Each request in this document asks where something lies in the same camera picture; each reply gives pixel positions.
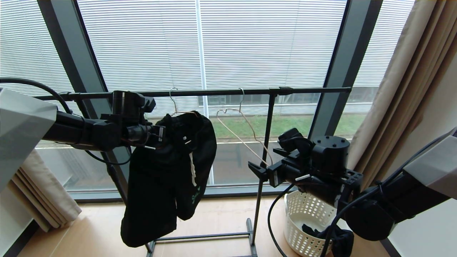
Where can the black clothes rack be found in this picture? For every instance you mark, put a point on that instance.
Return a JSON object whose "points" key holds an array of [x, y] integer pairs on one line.
{"points": [[221, 92]]}

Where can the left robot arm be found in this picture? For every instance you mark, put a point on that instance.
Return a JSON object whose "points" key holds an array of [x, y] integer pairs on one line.
{"points": [[21, 125]]}

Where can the window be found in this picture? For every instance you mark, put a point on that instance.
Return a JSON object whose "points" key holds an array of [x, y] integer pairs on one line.
{"points": [[150, 53]]}

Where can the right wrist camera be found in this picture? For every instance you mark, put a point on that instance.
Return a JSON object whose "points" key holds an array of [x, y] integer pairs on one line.
{"points": [[292, 139]]}

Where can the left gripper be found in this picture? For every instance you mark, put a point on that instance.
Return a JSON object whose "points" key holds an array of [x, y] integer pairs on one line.
{"points": [[142, 134]]}

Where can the white laundry basket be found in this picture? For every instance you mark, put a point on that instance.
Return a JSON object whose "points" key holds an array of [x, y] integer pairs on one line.
{"points": [[303, 210]]}

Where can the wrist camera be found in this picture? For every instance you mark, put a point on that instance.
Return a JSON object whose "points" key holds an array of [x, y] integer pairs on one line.
{"points": [[292, 139], [149, 104]]}

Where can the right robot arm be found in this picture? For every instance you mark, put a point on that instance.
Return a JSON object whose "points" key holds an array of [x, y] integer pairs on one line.
{"points": [[375, 217]]}

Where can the beige curtain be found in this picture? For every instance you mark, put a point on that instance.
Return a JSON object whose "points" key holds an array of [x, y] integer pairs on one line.
{"points": [[410, 71], [46, 200]]}

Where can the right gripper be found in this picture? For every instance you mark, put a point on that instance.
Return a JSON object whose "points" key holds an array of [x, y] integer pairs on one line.
{"points": [[285, 175]]}

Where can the heap of clothes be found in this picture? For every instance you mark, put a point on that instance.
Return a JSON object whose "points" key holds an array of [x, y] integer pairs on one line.
{"points": [[342, 239]]}

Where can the pink clothes hanger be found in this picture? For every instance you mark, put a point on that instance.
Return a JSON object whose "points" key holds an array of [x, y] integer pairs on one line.
{"points": [[175, 105], [240, 107]]}

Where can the black shorts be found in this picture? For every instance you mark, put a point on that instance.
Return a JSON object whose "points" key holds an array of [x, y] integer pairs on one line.
{"points": [[160, 185]]}

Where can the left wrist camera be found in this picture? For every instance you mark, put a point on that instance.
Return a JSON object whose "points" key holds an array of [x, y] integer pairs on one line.
{"points": [[149, 104]]}

